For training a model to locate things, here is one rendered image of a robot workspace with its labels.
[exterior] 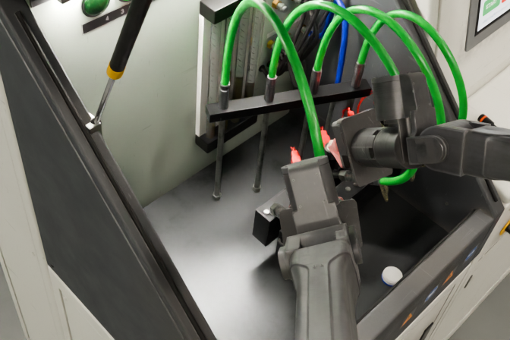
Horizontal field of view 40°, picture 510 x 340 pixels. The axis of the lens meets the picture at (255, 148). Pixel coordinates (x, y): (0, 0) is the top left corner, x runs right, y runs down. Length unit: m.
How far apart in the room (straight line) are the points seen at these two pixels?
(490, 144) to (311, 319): 0.37
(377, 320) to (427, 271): 0.15
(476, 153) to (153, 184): 0.76
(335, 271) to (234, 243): 0.78
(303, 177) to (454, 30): 0.73
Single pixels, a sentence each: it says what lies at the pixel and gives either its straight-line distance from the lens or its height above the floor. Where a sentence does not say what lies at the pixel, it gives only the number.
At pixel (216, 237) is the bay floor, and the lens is 1.43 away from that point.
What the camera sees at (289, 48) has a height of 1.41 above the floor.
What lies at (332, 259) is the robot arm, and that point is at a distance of 0.68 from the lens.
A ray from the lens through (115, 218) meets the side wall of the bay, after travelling 0.98.
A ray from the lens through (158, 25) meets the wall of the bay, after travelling 1.17.
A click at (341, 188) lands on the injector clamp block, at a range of 1.35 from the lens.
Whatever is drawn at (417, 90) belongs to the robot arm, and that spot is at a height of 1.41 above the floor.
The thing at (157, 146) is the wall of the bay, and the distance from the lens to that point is 1.37.
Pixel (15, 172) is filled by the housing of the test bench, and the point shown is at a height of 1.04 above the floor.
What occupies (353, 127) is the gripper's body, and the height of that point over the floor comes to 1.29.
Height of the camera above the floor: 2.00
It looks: 47 degrees down
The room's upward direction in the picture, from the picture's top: 7 degrees clockwise
